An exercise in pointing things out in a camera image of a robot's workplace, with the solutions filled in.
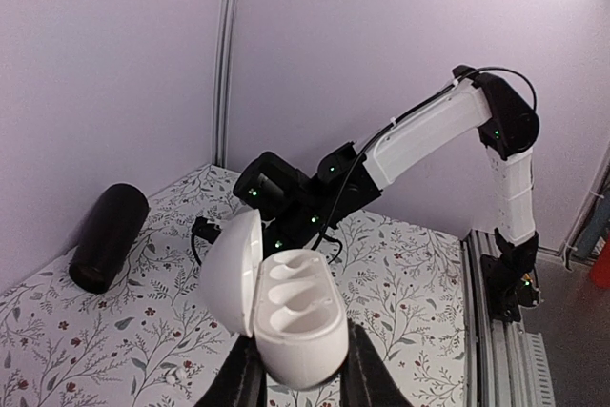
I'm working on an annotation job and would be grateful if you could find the black cylinder speaker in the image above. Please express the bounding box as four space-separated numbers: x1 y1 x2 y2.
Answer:
69 183 150 295

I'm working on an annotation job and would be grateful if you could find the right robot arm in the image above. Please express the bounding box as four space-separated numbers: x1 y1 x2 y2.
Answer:
234 65 540 290

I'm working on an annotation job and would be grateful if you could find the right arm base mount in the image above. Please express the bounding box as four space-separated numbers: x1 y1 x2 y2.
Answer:
480 254 541 323

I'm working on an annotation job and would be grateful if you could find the aluminium front rail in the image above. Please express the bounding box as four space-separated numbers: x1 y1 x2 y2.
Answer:
460 230 556 406

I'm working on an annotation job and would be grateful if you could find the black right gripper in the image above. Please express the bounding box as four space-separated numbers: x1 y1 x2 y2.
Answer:
266 206 328 254

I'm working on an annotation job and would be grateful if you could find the floral patterned table mat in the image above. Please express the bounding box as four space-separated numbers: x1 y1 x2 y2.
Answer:
1 165 468 406

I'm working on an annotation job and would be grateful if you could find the white earbud charging case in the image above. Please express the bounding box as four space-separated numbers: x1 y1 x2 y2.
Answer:
198 210 349 390

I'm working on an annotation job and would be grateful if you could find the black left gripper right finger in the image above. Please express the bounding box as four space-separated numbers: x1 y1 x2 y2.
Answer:
339 320 408 407

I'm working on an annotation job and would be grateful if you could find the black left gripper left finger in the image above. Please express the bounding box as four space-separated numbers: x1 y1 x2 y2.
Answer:
199 336 267 407

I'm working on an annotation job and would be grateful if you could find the right aluminium corner post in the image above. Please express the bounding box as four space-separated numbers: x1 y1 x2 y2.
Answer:
212 0 238 167

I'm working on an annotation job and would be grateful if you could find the red plastic bottle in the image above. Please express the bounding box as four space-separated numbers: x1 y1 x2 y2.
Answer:
589 240 610 290

